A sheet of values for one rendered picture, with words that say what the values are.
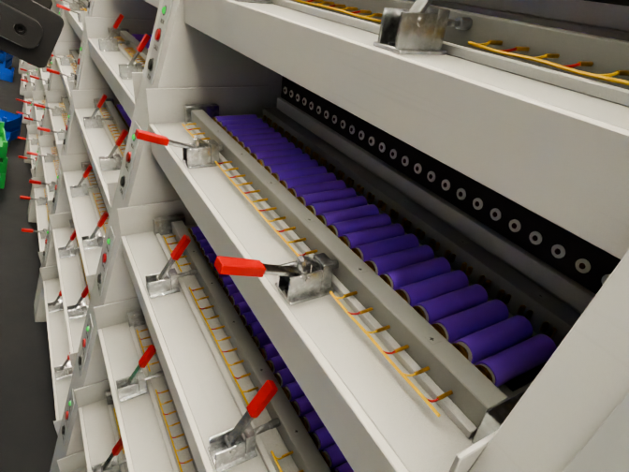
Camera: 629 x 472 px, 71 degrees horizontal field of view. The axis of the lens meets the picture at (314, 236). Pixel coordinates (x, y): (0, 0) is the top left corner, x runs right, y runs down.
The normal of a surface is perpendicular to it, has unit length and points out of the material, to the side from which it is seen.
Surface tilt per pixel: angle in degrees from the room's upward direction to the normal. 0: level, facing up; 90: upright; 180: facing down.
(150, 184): 90
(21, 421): 0
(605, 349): 90
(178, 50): 90
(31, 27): 90
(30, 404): 0
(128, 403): 18
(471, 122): 108
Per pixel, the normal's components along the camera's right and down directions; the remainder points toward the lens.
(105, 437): 0.11, -0.85
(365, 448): -0.86, 0.18
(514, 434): -0.79, -0.09
